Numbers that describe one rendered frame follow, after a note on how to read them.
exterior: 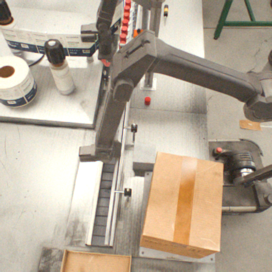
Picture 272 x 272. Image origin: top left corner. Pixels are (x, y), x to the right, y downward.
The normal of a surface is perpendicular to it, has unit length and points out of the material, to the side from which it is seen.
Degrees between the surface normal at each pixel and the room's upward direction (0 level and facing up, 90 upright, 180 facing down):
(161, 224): 0
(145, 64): 90
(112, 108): 89
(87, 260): 0
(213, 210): 0
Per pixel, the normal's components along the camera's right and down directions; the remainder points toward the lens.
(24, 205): 0.03, -0.47
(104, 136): 0.00, 0.83
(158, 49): 0.43, -0.44
